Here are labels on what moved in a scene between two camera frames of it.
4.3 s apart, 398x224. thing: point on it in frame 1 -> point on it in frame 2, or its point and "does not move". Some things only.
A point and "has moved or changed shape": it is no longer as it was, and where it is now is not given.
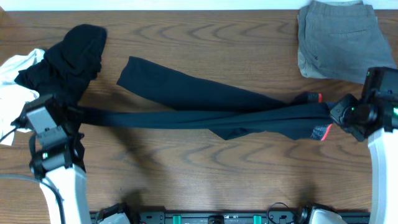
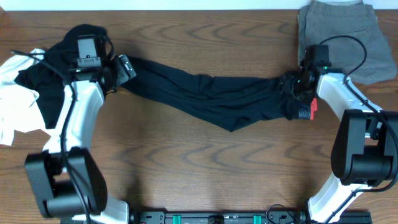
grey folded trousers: (340, 40) does not move
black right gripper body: (347, 113) -> (299, 89)
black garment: (70, 65) does not move
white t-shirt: (14, 96) does not move
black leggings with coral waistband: (176, 98) has moved or changed shape
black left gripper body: (73, 117) -> (120, 73)
